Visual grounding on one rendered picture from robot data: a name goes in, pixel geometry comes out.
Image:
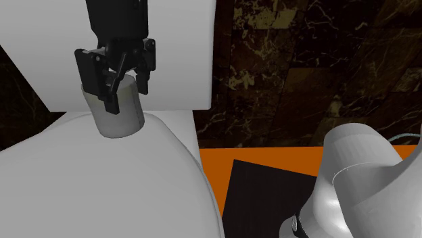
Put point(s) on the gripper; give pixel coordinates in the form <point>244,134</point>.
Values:
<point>118,23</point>

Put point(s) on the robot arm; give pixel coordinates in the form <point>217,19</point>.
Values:
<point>362,184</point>

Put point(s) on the pale grey cylindrical cup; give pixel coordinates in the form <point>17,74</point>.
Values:
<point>122,115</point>

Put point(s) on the white toilet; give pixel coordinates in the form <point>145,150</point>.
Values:
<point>99,184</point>

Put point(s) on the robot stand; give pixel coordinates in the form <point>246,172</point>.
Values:
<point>263,204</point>

